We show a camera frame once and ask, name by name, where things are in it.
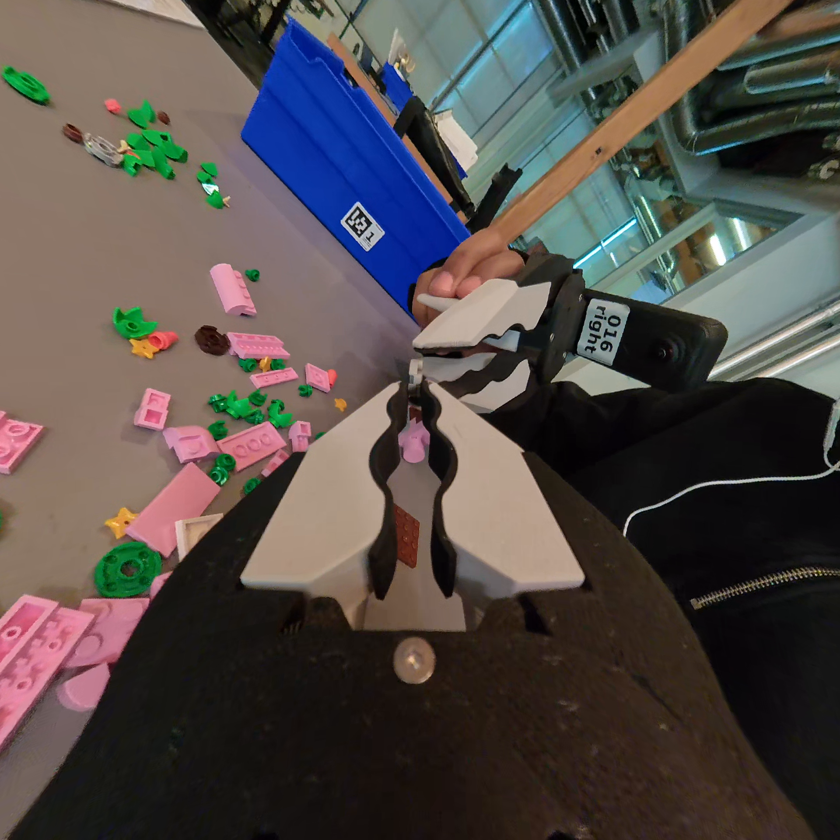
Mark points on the small white toy piece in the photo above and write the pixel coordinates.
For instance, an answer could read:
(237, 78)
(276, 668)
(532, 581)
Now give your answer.
(415, 377)

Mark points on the scattered green toy leaves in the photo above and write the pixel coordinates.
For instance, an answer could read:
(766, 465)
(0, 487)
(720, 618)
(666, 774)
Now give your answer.
(154, 141)

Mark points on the person's right hand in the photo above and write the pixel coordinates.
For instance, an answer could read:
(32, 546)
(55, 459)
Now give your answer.
(479, 259)

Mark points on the wooden beam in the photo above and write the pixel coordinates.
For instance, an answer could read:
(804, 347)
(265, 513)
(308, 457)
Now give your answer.
(656, 98)

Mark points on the silver ventilation ducts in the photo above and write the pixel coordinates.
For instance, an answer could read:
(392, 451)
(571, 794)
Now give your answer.
(754, 124)

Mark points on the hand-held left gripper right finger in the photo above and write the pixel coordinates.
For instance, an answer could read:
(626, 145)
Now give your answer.
(505, 525)

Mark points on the pink brown toy brick assembly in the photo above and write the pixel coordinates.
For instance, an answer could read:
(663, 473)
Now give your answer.
(413, 446)

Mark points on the blue plastic bin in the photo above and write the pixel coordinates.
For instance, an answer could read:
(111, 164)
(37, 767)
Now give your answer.
(315, 157)

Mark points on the scattered pink toy bricks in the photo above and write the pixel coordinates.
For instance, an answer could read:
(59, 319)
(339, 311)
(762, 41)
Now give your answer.
(180, 502)

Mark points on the yellow star toy piece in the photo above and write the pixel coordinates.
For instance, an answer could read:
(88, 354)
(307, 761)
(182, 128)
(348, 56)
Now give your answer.
(143, 346)
(121, 522)

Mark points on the person's black jacket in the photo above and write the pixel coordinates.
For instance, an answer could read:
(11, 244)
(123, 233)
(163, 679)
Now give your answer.
(722, 656)

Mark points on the large green round toy plate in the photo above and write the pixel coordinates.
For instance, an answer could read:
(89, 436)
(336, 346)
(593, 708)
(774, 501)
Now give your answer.
(16, 75)
(111, 577)

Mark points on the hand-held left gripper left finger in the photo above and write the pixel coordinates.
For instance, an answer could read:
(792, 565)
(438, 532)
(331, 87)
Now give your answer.
(308, 525)

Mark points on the brown flower toy piece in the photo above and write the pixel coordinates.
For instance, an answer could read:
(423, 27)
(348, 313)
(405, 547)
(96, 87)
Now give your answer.
(211, 340)

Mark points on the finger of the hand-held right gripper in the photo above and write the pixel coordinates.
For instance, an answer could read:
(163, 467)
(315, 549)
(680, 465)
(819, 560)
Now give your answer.
(466, 321)
(459, 371)

